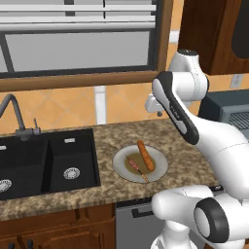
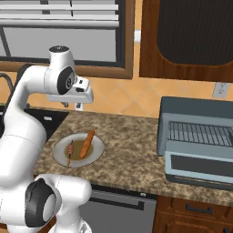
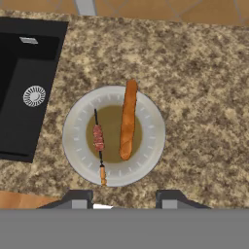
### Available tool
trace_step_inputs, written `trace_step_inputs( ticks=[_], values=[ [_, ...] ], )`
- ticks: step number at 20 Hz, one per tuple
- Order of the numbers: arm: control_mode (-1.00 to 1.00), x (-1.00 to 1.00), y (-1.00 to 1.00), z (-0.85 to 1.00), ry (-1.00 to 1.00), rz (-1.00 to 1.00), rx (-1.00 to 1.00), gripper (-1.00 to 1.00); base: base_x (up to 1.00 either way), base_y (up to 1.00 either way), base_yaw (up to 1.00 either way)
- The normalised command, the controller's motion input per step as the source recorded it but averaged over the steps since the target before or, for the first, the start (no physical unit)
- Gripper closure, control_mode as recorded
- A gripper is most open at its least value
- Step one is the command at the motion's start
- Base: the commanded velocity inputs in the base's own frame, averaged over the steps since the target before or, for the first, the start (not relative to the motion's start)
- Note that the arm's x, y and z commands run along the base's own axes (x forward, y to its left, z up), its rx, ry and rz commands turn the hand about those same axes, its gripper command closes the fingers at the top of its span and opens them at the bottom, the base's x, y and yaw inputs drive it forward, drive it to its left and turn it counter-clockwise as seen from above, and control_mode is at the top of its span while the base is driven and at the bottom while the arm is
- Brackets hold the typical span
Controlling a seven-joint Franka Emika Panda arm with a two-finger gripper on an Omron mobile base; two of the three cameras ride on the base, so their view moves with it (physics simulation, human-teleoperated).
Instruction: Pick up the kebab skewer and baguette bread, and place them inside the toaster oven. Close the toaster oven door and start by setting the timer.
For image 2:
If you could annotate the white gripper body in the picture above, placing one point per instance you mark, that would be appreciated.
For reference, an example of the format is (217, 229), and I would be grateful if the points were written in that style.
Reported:
(70, 97)

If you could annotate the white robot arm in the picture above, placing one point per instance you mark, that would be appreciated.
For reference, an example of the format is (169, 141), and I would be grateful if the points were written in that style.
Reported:
(21, 139)

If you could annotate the orange baguette bread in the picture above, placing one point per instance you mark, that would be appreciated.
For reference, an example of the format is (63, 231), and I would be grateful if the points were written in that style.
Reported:
(86, 144)

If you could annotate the kebab skewer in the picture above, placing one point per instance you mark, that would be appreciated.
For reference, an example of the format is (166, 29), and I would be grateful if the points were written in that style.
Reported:
(70, 149)

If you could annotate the grey toaster oven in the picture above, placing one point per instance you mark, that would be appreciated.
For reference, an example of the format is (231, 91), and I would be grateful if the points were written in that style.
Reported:
(194, 112)

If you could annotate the metal toaster oven rack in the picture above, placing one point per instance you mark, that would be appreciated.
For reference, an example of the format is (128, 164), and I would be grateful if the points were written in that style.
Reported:
(197, 133)

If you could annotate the grey toaster oven door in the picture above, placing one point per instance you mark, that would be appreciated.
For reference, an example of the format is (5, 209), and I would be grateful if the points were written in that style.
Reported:
(200, 170)

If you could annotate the brown base cupboard door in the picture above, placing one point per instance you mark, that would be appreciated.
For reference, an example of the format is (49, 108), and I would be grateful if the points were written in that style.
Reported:
(188, 226)

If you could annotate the black sink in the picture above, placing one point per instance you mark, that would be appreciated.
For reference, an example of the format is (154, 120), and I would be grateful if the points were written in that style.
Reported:
(50, 121)

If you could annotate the grey round plate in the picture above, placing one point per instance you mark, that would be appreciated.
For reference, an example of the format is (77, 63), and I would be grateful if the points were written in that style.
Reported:
(95, 148)

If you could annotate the black sink tap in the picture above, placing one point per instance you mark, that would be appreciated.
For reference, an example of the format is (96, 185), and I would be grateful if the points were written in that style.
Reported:
(7, 82)

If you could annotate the brown framed window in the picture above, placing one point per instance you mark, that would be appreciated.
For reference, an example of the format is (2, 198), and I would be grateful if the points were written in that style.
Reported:
(127, 39)

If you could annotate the white window blinds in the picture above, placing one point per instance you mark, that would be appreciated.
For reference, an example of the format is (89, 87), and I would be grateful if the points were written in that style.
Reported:
(60, 13)

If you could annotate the grey dishwasher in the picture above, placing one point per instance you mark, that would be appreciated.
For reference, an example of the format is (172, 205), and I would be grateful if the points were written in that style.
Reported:
(121, 212)

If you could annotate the brown wooden drawer front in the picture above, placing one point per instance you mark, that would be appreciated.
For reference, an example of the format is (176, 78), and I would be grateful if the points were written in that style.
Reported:
(197, 209)

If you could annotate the brown wall cupboard door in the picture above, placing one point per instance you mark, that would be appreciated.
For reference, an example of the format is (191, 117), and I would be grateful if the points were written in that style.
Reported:
(188, 36)

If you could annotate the white wall socket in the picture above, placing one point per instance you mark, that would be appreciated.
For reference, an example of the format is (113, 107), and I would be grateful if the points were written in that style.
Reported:
(220, 90)

